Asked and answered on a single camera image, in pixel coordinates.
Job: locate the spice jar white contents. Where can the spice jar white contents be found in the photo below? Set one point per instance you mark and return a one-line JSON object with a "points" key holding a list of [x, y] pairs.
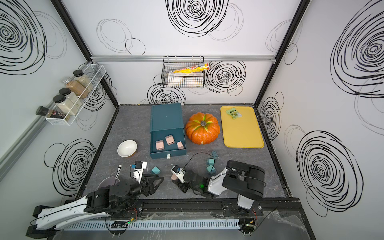
{"points": [[65, 105]]}

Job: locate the purple plastic cup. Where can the purple plastic cup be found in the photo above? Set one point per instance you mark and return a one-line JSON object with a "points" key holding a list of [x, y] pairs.
{"points": [[110, 181]]}

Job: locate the orange pumpkin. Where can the orange pumpkin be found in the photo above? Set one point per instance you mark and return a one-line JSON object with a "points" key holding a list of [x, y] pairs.
{"points": [[202, 128]]}

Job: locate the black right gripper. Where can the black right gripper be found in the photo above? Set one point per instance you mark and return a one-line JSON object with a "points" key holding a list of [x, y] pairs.
{"points": [[182, 187]]}

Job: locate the black wire wall basket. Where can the black wire wall basket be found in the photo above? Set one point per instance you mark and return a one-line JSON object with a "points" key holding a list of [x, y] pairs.
{"points": [[178, 80]]}

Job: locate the white bowl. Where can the white bowl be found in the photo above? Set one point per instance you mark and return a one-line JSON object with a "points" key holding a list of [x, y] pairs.
{"points": [[127, 148]]}

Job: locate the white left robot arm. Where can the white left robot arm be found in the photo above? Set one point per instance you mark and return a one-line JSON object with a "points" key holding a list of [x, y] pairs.
{"points": [[104, 202]]}

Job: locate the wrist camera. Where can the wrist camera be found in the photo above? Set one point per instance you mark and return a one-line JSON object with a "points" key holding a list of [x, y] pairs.
{"points": [[177, 170], [137, 169]]}

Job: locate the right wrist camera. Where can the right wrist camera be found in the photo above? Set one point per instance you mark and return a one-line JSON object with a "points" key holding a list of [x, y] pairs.
{"points": [[177, 170]]}

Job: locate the yellow snack tube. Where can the yellow snack tube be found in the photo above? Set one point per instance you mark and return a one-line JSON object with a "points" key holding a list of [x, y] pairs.
{"points": [[193, 69]]}

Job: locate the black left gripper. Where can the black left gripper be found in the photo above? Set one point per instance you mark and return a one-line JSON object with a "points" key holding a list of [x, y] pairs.
{"points": [[147, 186]]}

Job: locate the teal drawer cabinet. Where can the teal drawer cabinet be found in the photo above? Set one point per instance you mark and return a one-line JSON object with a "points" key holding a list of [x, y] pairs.
{"points": [[167, 120]]}

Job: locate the small dark spice bottle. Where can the small dark spice bottle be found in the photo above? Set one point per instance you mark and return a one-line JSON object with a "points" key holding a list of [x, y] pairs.
{"points": [[50, 113]]}

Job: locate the spice jar brown contents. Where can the spice jar brown contents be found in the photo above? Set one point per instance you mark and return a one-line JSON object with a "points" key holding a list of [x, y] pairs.
{"points": [[78, 89]]}

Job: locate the clear acrylic spice shelf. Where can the clear acrylic spice shelf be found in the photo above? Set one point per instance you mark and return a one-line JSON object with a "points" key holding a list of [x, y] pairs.
{"points": [[91, 105]]}

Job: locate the teal plug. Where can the teal plug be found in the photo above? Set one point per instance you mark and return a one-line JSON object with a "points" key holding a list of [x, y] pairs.
{"points": [[155, 171], [211, 169], [215, 155], [210, 162]]}

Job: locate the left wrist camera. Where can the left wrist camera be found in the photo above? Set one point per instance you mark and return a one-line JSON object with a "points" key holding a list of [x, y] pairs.
{"points": [[137, 169]]}

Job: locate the yellow tray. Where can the yellow tray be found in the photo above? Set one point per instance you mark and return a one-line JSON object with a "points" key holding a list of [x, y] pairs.
{"points": [[243, 132]]}

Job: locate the spice jar beige contents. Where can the spice jar beige contents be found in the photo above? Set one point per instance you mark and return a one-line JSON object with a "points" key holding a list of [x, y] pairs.
{"points": [[71, 96]]}

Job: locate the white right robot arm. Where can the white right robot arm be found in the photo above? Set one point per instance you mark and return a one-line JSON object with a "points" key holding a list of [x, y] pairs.
{"points": [[247, 181]]}

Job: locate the black white striped straw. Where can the black white striped straw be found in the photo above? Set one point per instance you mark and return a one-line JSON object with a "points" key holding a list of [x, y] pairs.
{"points": [[118, 172]]}

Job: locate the spice jar tan contents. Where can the spice jar tan contents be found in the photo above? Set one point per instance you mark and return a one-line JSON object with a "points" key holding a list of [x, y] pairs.
{"points": [[83, 79]]}

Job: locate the black linear rail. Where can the black linear rail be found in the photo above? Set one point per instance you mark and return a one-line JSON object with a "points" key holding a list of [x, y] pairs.
{"points": [[224, 207]]}

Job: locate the green snack packet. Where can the green snack packet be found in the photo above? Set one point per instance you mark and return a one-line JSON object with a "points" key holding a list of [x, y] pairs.
{"points": [[234, 113]]}

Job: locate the white slotted cable duct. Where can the white slotted cable duct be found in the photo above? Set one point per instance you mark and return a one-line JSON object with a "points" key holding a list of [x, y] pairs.
{"points": [[212, 224]]}

